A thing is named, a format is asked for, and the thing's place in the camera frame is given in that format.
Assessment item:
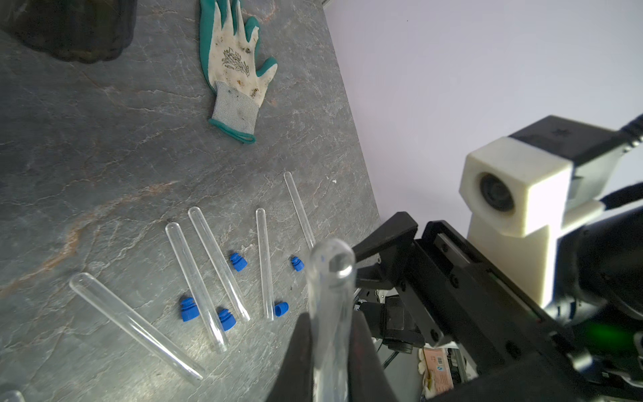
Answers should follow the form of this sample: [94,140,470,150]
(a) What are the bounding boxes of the clear test tube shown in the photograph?
[284,172,316,250]
[189,206,251,323]

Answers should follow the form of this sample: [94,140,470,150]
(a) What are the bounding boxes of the green white work glove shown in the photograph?
[199,1,278,144]

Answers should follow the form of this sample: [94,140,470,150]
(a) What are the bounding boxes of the test tube blue stopper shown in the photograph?
[165,222,229,353]
[256,208,275,322]
[306,239,356,401]
[69,272,205,385]

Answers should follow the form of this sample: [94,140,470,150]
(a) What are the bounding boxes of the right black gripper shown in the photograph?
[353,212,593,401]

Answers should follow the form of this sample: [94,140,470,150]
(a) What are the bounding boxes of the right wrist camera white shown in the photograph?
[460,116,642,308]

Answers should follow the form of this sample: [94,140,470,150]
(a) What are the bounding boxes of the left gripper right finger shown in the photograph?
[348,311,397,402]

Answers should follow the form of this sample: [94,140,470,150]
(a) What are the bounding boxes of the dark glass flower vase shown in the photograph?
[1,0,138,64]

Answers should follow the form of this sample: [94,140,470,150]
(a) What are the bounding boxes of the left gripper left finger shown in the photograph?
[266,313,313,402]

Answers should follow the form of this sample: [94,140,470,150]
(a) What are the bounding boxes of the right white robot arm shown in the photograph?
[354,116,642,401]

